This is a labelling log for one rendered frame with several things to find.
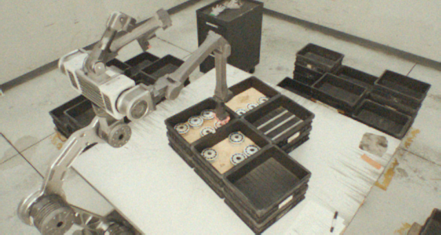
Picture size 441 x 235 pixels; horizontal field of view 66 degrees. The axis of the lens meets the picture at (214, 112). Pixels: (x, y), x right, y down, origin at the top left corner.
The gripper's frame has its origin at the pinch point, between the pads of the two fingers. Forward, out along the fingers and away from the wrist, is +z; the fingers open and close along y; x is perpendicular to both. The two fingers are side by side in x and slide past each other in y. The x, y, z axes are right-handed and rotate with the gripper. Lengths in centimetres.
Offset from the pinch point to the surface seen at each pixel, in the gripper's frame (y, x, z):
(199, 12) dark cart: 154, -78, -9
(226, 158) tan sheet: -22.8, 12.0, 6.5
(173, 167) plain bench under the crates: -0.2, 37.8, 18.7
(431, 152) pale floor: -61, -192, 89
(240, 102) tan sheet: 15.9, -27.4, 4.2
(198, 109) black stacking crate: 20.7, 5.2, -1.4
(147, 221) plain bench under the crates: -26, 68, 20
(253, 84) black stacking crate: 24, -46, 0
